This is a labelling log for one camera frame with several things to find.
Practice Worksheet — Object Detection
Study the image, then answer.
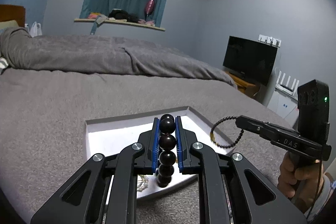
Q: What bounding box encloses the white pearl bracelet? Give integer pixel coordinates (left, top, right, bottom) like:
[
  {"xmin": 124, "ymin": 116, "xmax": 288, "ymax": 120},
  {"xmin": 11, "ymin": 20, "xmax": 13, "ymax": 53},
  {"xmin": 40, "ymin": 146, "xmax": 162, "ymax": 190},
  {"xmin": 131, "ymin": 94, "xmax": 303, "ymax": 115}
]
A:
[{"xmin": 136, "ymin": 173, "xmax": 150, "ymax": 193}]

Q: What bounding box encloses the dark red bead bracelet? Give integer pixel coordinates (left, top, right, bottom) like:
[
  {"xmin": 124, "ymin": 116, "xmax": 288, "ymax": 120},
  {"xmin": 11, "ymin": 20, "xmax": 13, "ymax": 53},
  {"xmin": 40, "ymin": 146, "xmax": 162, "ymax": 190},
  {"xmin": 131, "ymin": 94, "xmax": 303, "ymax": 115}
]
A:
[{"xmin": 209, "ymin": 115, "xmax": 245, "ymax": 149}]

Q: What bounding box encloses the large dark bead bracelet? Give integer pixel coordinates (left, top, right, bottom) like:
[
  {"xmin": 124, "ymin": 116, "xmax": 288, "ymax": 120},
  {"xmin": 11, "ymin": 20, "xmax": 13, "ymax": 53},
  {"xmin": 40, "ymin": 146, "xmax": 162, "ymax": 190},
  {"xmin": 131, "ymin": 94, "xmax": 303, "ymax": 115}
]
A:
[{"xmin": 156, "ymin": 113, "xmax": 177, "ymax": 188}]

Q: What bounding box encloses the person's right hand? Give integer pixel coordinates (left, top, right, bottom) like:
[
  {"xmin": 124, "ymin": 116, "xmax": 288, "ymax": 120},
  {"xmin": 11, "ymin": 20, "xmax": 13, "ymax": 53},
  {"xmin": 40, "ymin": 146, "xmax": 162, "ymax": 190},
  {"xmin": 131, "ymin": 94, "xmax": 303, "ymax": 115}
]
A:
[{"xmin": 277, "ymin": 152, "xmax": 324, "ymax": 213}]

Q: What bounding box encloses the white cabinet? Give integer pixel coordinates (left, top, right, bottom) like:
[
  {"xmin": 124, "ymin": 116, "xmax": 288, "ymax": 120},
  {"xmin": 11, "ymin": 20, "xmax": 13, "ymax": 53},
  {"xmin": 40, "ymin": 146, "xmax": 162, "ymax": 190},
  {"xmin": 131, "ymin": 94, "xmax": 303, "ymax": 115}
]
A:
[{"xmin": 267, "ymin": 90, "xmax": 298, "ymax": 121}]

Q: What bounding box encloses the white wifi router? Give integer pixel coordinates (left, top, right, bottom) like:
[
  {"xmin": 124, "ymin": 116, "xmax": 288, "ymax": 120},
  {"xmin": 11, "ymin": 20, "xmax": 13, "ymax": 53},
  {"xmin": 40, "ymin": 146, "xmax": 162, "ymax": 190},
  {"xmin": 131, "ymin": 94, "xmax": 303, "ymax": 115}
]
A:
[{"xmin": 275, "ymin": 71, "xmax": 299, "ymax": 100}]

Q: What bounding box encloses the grey cardboard box tray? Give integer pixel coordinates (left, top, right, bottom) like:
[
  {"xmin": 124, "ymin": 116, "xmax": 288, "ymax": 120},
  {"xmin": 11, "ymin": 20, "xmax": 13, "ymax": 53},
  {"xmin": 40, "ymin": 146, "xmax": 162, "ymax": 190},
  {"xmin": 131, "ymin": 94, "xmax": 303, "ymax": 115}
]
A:
[{"xmin": 84, "ymin": 106, "xmax": 236, "ymax": 201}]

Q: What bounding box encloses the wooden tv stand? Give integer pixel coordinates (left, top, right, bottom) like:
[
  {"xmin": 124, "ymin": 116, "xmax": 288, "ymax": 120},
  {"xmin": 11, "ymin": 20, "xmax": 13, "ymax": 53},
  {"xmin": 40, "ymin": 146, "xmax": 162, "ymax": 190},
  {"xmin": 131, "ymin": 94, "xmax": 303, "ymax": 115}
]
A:
[{"xmin": 226, "ymin": 71, "xmax": 261, "ymax": 99}]

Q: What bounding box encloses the black television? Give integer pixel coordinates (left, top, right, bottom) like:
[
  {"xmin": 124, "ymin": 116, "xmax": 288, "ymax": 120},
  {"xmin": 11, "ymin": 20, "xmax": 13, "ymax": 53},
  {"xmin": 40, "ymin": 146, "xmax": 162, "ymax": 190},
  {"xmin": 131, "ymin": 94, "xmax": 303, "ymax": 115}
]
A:
[{"xmin": 223, "ymin": 36, "xmax": 277, "ymax": 86}]

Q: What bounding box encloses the grey rolled duvet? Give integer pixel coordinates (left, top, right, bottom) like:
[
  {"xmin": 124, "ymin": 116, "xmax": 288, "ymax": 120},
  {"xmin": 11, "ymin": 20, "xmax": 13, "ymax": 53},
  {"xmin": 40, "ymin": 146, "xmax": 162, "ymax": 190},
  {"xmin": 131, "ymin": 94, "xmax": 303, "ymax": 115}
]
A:
[{"xmin": 1, "ymin": 27, "xmax": 236, "ymax": 87}]

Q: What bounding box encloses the striped pillow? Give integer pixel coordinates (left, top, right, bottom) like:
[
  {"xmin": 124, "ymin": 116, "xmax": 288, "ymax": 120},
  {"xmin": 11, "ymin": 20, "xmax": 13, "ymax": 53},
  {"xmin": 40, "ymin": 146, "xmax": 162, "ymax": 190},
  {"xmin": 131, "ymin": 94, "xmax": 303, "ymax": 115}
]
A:
[{"xmin": 0, "ymin": 57, "xmax": 9, "ymax": 75}]

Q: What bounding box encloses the wooden window sill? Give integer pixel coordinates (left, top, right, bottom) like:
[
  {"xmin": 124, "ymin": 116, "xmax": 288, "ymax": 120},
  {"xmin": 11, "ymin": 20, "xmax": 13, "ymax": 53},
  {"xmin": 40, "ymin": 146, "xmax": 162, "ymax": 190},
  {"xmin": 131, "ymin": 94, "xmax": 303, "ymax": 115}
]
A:
[{"xmin": 73, "ymin": 18, "xmax": 166, "ymax": 31}]

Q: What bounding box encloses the white plastic bag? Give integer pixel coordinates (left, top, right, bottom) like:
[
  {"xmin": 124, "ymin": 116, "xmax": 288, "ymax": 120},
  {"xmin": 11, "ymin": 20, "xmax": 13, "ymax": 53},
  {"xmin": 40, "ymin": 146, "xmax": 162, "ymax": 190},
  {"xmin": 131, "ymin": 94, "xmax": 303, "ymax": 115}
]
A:
[{"xmin": 29, "ymin": 22, "xmax": 42, "ymax": 37}]

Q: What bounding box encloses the black clothes pile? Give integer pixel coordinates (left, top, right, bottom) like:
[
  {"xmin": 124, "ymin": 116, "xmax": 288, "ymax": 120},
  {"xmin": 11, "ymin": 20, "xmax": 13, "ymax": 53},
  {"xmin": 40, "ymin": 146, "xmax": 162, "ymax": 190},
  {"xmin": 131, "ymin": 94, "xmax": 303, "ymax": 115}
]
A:
[{"xmin": 108, "ymin": 9, "xmax": 139, "ymax": 23}]

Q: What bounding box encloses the olive green pillow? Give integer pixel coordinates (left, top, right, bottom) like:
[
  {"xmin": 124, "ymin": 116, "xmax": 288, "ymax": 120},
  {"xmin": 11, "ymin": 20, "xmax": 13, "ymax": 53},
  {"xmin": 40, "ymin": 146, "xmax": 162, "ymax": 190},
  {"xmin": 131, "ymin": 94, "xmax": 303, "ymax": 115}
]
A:
[{"xmin": 0, "ymin": 20, "xmax": 19, "ymax": 34}]

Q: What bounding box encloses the wooden headboard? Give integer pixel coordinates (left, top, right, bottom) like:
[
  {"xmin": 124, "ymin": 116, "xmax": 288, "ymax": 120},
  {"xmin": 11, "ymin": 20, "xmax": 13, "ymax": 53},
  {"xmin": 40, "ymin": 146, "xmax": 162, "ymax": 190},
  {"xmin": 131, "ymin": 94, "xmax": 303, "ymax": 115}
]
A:
[{"xmin": 0, "ymin": 5, "xmax": 26, "ymax": 27}]

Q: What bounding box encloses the white wall hook rack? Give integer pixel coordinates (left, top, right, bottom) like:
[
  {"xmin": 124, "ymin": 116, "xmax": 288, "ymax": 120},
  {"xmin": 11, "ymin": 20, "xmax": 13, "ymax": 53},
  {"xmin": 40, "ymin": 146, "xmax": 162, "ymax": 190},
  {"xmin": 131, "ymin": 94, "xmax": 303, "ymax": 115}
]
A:
[{"xmin": 258, "ymin": 35, "xmax": 281, "ymax": 48}]

